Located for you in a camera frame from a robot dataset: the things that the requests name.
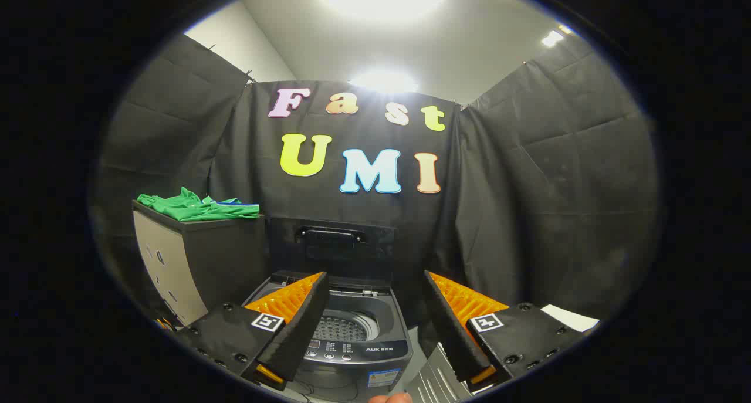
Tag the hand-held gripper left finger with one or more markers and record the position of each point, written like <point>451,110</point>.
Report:
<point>305,327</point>

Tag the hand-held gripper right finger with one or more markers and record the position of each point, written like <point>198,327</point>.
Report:
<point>449,332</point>

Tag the dark grey washing machine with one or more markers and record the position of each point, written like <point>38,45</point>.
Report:
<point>352,356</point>

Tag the green polo shirt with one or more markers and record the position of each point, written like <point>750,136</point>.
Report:
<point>193,209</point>

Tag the grey ribbed metal panel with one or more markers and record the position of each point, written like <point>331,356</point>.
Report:
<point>437,379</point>

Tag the dark grey cabinet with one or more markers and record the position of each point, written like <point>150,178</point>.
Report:
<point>229,262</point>

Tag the black backdrop cloth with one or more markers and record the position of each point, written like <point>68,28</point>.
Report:
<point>528,186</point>

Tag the round ceiling light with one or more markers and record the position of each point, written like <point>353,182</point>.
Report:
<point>384,81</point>

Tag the small ceiling light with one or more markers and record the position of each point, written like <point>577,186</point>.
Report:
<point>552,37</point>

